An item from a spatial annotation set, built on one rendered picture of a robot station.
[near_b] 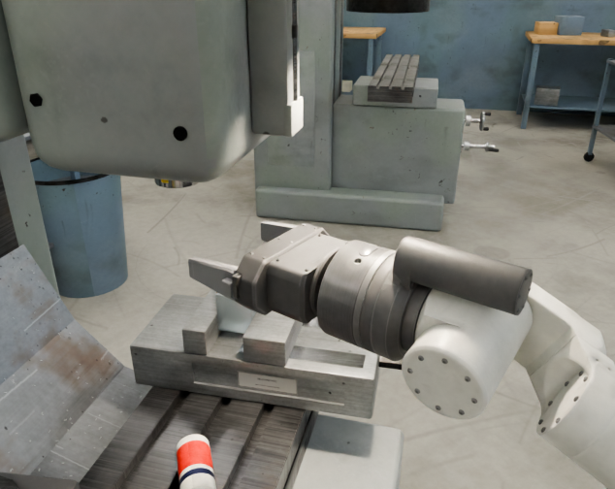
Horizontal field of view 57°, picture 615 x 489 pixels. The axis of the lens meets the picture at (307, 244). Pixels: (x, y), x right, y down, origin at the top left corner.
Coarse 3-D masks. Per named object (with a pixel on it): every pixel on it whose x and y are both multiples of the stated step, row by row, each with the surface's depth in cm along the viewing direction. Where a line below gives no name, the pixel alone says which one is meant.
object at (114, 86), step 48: (48, 0) 44; (96, 0) 43; (144, 0) 42; (192, 0) 42; (240, 0) 47; (48, 48) 46; (96, 48) 45; (144, 48) 44; (192, 48) 43; (240, 48) 48; (48, 96) 48; (96, 96) 46; (144, 96) 45; (192, 96) 45; (240, 96) 49; (48, 144) 50; (96, 144) 48; (144, 144) 47; (192, 144) 46; (240, 144) 51
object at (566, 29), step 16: (560, 16) 566; (576, 16) 561; (352, 32) 597; (368, 32) 597; (384, 32) 640; (528, 32) 597; (544, 32) 574; (560, 32) 567; (576, 32) 567; (608, 32) 550; (368, 48) 591; (528, 48) 612; (368, 64) 598; (528, 64) 618; (528, 96) 572; (544, 96) 575; (560, 96) 620; (576, 96) 620; (528, 112) 578
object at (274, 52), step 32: (256, 0) 48; (288, 0) 48; (256, 32) 49; (288, 32) 49; (256, 64) 50; (288, 64) 50; (256, 96) 51; (288, 96) 51; (256, 128) 53; (288, 128) 52
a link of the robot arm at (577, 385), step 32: (544, 320) 44; (576, 320) 44; (544, 352) 46; (576, 352) 42; (544, 384) 45; (576, 384) 42; (608, 384) 40; (544, 416) 44; (576, 416) 39; (608, 416) 39; (576, 448) 40
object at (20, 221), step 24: (0, 144) 84; (24, 144) 89; (0, 168) 84; (24, 168) 89; (0, 192) 84; (24, 192) 90; (0, 216) 85; (24, 216) 90; (0, 240) 85; (24, 240) 91; (48, 264) 97
